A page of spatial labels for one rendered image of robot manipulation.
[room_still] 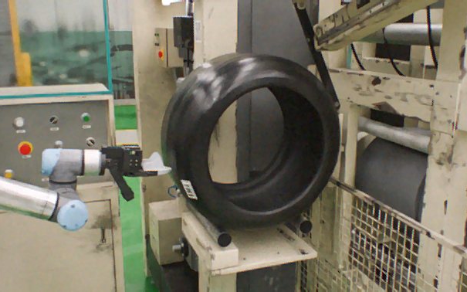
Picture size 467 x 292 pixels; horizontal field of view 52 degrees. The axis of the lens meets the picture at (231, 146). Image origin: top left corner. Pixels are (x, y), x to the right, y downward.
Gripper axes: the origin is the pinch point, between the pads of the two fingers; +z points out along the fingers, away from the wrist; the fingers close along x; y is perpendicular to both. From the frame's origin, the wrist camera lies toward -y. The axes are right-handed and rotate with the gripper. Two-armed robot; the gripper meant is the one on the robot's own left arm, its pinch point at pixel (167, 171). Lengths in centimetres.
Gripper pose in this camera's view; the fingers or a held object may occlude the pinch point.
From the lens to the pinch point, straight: 146.5
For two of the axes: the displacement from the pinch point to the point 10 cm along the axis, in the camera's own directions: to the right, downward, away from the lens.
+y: 1.2, -9.7, -2.0
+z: 9.3, 0.4, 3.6
